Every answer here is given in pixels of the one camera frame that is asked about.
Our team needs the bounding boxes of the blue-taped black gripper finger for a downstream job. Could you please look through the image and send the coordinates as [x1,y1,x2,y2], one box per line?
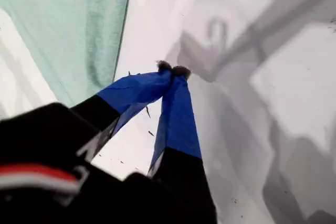
[146,65,218,224]
[69,60,174,163]

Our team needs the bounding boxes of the pale green T-shirt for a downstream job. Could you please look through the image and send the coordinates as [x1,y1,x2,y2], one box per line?
[0,0,135,108]

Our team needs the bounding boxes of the red and white wire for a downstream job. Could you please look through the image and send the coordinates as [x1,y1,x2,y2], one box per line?
[0,163,82,194]

